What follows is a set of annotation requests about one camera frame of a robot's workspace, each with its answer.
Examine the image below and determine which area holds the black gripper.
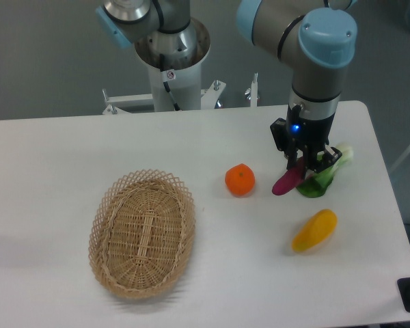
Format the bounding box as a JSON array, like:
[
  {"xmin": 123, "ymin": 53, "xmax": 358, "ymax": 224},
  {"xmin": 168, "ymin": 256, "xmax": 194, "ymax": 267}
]
[{"xmin": 270, "ymin": 105, "xmax": 342, "ymax": 174}]

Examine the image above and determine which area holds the purple sweet potato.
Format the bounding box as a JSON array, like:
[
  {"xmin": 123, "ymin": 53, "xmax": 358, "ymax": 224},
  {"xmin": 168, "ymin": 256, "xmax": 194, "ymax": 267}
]
[{"xmin": 272, "ymin": 167, "xmax": 305, "ymax": 195}]

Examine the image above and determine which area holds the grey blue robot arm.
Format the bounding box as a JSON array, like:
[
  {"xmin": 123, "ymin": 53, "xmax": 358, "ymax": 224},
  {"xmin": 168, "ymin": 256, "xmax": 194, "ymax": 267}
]
[{"xmin": 96, "ymin": 1, "xmax": 357, "ymax": 173}]

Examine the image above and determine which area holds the green bok choy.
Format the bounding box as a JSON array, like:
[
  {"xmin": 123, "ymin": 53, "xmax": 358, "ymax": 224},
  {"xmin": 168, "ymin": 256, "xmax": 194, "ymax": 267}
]
[{"xmin": 296, "ymin": 143, "xmax": 354, "ymax": 198}]

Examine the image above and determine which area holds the orange tangerine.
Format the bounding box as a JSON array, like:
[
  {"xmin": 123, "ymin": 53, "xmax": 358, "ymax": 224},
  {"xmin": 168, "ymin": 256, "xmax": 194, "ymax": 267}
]
[{"xmin": 225, "ymin": 163, "xmax": 256, "ymax": 196}]

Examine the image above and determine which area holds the yellow mango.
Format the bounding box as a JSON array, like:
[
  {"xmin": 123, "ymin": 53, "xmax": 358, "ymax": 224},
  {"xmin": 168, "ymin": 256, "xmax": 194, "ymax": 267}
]
[{"xmin": 291, "ymin": 209, "xmax": 338, "ymax": 253}]

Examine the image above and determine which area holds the woven wicker basket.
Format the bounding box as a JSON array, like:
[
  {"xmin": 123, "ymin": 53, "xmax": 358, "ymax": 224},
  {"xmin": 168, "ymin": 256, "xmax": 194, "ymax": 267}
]
[{"xmin": 88, "ymin": 169, "xmax": 195, "ymax": 299}]

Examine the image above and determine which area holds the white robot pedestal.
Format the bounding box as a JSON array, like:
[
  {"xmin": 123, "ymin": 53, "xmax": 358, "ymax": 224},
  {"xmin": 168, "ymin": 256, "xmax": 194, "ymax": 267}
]
[{"xmin": 134, "ymin": 18, "xmax": 210, "ymax": 112}]

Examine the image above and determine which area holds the black cable on pedestal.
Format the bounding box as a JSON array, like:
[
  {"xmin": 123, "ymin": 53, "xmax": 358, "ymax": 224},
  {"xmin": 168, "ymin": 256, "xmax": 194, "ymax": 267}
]
[{"xmin": 159, "ymin": 53, "xmax": 182, "ymax": 112}]

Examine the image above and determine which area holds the white metal base frame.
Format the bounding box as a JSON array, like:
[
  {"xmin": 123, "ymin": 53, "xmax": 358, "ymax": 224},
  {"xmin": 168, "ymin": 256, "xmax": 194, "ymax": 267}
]
[{"xmin": 101, "ymin": 72, "xmax": 260, "ymax": 115}]

